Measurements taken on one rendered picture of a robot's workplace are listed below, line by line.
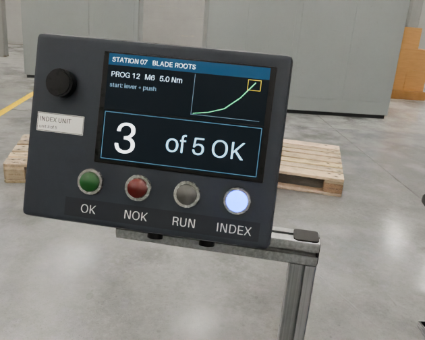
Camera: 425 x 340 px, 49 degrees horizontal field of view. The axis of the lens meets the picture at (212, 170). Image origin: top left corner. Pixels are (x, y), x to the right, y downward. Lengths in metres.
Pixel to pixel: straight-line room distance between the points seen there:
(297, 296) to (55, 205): 0.29
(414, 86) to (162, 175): 8.96
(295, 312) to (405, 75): 8.73
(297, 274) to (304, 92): 6.07
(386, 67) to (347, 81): 0.54
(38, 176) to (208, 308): 1.78
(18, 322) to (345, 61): 5.46
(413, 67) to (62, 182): 8.89
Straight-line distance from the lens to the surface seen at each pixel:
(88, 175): 0.49
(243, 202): 0.45
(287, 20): 6.43
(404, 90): 9.29
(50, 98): 0.51
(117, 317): 2.17
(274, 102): 0.46
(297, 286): 0.58
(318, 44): 6.55
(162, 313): 2.19
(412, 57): 9.22
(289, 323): 0.59
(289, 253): 0.55
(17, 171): 3.63
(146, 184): 0.47
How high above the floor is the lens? 1.29
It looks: 19 degrees down
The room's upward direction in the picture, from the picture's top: 5 degrees clockwise
